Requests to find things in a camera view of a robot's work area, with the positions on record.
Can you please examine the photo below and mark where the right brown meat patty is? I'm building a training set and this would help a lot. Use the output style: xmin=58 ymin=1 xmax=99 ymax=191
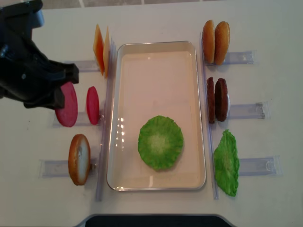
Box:
xmin=215 ymin=78 xmax=229 ymax=122

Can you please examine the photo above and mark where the flat green lettuce leaf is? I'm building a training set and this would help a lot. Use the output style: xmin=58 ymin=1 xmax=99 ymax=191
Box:
xmin=138 ymin=115 xmax=184 ymax=171

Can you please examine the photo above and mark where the left brown meat patty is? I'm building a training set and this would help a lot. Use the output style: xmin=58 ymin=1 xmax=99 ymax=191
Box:
xmin=207 ymin=77 xmax=215 ymax=124

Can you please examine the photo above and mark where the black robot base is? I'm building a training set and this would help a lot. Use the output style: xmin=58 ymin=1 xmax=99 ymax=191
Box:
xmin=85 ymin=215 xmax=230 ymax=227

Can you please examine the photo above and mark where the clear cheese holder rail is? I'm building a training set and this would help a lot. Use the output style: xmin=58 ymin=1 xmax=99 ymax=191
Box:
xmin=63 ymin=60 xmax=99 ymax=72

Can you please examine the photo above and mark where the clear lettuce holder rail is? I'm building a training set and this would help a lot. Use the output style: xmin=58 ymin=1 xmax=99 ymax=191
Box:
xmin=239 ymin=156 xmax=283 ymax=176

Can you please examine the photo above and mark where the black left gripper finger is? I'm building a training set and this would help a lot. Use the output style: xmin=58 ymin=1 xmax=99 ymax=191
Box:
xmin=24 ymin=87 xmax=65 ymax=109
xmin=46 ymin=60 xmax=79 ymax=84

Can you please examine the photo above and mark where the clear tomato holder rail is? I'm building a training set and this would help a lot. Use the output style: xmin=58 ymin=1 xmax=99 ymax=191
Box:
xmin=49 ymin=111 xmax=104 ymax=128

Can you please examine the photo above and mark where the clear bun holder rail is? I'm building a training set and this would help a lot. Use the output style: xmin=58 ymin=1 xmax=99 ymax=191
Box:
xmin=205 ymin=50 xmax=258 ymax=66

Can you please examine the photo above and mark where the left orange cheese slice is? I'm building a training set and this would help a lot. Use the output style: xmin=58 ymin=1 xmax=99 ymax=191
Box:
xmin=93 ymin=24 xmax=105 ymax=75

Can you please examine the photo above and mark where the white rectangular tray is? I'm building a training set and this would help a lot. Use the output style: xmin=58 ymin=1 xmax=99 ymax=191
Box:
xmin=107 ymin=41 xmax=206 ymax=191

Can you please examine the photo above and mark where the brown meat patty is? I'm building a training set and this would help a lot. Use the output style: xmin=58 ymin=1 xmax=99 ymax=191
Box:
xmin=207 ymin=77 xmax=215 ymax=124
xmin=215 ymin=78 xmax=229 ymax=122

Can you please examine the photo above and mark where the golden bun half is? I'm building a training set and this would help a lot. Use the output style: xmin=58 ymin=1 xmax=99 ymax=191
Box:
xmin=202 ymin=20 xmax=215 ymax=64
xmin=214 ymin=21 xmax=230 ymax=65

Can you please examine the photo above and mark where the brown-crusted bread slice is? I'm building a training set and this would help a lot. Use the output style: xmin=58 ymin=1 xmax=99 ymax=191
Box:
xmin=68 ymin=134 xmax=90 ymax=186

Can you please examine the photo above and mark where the clear bread holder rail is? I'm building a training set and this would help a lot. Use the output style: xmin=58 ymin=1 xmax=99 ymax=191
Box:
xmin=39 ymin=159 xmax=98 ymax=178

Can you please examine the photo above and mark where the clear patty holder rail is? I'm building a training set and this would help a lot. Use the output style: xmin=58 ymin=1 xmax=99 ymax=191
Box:
xmin=227 ymin=102 xmax=270 ymax=120

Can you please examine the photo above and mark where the right golden bun half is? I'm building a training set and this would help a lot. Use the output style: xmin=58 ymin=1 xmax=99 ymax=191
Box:
xmin=214 ymin=21 xmax=230 ymax=65

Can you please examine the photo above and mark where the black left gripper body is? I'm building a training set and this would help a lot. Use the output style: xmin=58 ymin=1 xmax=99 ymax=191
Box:
xmin=0 ymin=35 xmax=51 ymax=103

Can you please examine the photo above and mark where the left golden bun half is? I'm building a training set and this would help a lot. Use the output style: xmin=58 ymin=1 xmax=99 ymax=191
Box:
xmin=202 ymin=20 xmax=215 ymax=64

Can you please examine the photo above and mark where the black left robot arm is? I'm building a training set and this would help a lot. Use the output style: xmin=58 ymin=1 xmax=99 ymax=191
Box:
xmin=0 ymin=0 xmax=79 ymax=109

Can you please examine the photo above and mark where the red tomato slice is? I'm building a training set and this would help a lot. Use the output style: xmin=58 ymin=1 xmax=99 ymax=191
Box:
xmin=55 ymin=82 xmax=78 ymax=127
xmin=86 ymin=86 xmax=99 ymax=125

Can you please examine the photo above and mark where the upright green lettuce leaf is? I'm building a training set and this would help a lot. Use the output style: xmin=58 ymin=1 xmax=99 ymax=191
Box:
xmin=214 ymin=129 xmax=240 ymax=197

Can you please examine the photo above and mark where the right pale cheese slice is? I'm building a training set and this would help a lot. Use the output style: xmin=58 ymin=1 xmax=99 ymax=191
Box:
xmin=103 ymin=27 xmax=110 ymax=78

